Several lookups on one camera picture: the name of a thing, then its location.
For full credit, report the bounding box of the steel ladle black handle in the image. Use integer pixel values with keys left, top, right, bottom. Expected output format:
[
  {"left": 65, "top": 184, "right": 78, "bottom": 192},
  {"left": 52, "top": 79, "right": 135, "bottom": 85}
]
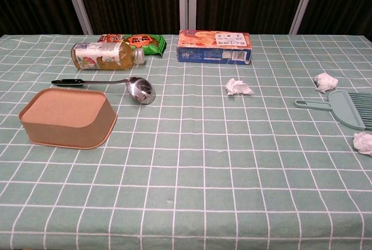
[{"left": 51, "top": 76, "right": 157, "bottom": 106}]

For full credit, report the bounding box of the orange blue cracker box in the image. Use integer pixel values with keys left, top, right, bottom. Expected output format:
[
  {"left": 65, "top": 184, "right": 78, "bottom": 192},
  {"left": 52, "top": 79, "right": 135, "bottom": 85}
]
[{"left": 176, "top": 28, "right": 252, "bottom": 65}]

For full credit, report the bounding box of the yellow tea bottle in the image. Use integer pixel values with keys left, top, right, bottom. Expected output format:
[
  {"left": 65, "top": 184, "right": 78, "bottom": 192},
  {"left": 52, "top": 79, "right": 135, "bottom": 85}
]
[{"left": 70, "top": 41, "right": 145, "bottom": 71}]

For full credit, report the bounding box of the green snack bag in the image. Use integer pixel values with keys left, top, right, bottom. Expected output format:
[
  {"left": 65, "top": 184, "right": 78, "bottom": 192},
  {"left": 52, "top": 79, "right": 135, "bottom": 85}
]
[{"left": 98, "top": 33, "right": 166, "bottom": 58}]

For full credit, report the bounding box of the green checked tablecloth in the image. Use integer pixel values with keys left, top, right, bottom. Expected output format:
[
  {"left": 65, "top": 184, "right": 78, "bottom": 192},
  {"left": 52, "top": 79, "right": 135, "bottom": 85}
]
[{"left": 0, "top": 33, "right": 372, "bottom": 250}]

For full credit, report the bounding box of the dark corrugated partition panel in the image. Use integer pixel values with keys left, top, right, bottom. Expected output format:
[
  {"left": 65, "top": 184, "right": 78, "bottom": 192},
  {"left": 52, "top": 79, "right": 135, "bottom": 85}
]
[
  {"left": 196, "top": 0, "right": 309, "bottom": 34},
  {"left": 0, "top": 0, "right": 85, "bottom": 35},
  {"left": 72, "top": 0, "right": 181, "bottom": 35},
  {"left": 298, "top": 0, "right": 372, "bottom": 35}
]

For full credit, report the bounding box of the white partition frame post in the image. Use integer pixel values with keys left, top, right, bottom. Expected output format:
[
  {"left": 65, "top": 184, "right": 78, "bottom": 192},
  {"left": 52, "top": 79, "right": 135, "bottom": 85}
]
[
  {"left": 178, "top": 0, "right": 198, "bottom": 34},
  {"left": 60, "top": 0, "right": 94, "bottom": 35},
  {"left": 288, "top": 0, "right": 320, "bottom": 35}
]

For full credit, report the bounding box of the brown paper box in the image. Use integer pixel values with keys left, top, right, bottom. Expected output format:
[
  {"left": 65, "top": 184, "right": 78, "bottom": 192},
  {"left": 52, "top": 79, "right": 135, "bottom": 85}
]
[{"left": 18, "top": 87, "right": 118, "bottom": 149}]

